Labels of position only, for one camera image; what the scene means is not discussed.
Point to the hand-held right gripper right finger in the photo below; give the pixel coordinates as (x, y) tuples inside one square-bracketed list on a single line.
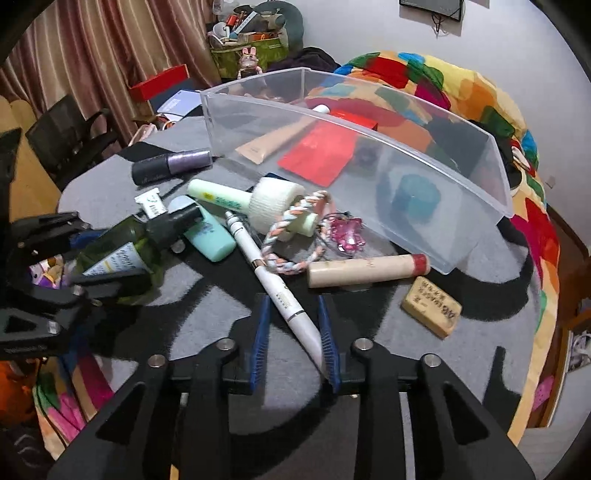
[(328, 341)]

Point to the white small sachet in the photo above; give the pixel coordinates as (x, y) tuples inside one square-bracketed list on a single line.
[(152, 203)]

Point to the pink butterfly hair clip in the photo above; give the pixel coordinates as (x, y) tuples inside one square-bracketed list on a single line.
[(346, 235)]

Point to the clear plastic storage bin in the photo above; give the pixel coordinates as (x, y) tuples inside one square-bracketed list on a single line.
[(461, 230)]

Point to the black clothing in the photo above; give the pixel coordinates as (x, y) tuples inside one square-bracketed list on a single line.
[(457, 134)]

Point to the grey shark plush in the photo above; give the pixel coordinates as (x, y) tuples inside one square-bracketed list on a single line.
[(288, 18)]

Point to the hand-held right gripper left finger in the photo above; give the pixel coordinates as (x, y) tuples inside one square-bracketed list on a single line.
[(261, 341)]

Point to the grey and black blanket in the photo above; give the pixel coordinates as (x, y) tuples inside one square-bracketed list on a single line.
[(461, 364)]

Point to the mint green small tube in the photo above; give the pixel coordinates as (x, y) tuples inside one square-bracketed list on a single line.
[(212, 240)]

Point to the orange cloth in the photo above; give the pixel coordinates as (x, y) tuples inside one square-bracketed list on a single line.
[(14, 392)]

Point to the colourful patchwork blanket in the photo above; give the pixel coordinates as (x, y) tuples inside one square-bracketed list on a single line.
[(461, 83)]

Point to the white pen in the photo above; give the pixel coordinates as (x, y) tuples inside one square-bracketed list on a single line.
[(277, 290)]

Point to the pink striped curtain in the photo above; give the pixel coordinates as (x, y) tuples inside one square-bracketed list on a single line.
[(115, 46)]

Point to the pink rabbit toy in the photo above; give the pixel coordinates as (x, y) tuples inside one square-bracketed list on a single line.
[(250, 60)]

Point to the small wall monitor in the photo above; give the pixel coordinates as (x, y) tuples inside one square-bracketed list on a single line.
[(434, 7)]

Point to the red cardboard box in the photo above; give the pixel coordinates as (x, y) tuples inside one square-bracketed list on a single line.
[(157, 83)]

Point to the red flat packet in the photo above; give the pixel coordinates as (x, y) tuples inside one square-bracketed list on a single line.
[(318, 154)]

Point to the blue and white booklet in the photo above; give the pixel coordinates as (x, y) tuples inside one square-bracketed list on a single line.
[(182, 101)]

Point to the black office chair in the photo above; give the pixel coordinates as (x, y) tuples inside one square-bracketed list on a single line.
[(60, 134)]

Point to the light green lotion tube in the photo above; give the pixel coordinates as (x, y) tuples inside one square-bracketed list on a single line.
[(217, 194)]

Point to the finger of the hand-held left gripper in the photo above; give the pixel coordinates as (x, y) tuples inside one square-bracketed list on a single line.
[(106, 281), (46, 226)]

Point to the beige tube with red cap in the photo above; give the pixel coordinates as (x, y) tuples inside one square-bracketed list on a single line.
[(360, 270)]

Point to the green storage bag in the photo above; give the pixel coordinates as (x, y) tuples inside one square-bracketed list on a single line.
[(263, 53)]

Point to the purple nail polish bottle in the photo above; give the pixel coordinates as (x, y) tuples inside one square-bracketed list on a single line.
[(184, 161)]

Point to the white shoes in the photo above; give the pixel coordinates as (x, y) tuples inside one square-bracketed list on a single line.
[(579, 350)]

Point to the teal tape roll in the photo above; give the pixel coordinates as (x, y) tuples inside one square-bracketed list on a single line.
[(415, 198)]

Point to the beige tube with white cap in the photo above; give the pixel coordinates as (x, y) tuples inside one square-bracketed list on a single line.
[(277, 136)]

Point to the beige eraser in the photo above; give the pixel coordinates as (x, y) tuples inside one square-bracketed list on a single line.
[(429, 307)]

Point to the dark purple clothes pile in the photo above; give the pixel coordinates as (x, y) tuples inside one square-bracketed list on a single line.
[(309, 57)]

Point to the dark green glass bottle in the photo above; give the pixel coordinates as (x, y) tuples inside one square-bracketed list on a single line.
[(134, 240)]

